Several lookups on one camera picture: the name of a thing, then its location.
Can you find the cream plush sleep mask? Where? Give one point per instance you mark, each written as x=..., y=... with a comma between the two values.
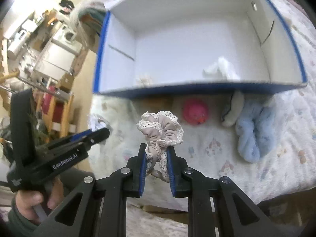
x=233, y=109

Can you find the beige lace scrunchie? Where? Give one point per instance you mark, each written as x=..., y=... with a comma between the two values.
x=161, y=130

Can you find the white fluffy pompom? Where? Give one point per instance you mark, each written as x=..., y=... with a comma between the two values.
x=221, y=69

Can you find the white washing machine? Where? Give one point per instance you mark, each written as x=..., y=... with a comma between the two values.
x=66, y=38

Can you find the light blue fluffy scrunchie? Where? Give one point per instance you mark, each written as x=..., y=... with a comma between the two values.
x=255, y=131

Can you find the person left hand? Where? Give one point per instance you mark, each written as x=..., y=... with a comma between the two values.
x=27, y=199

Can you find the cardboard box on floor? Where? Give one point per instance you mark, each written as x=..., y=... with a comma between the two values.
x=66, y=82

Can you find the white cardboard box blue edges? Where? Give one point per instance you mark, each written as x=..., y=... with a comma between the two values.
x=150, y=47

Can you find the wooden stool red bag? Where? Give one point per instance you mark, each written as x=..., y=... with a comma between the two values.
x=55, y=112

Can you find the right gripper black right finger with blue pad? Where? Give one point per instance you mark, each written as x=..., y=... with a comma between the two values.
x=218, y=207

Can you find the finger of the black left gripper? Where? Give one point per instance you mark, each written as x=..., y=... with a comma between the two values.
x=88, y=136

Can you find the white cabinet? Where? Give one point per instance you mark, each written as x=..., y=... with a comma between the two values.
x=55, y=62

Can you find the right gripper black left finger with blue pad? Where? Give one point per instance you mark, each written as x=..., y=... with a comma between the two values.
x=98, y=207

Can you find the pink rubber duck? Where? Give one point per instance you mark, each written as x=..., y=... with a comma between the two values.
x=195, y=112

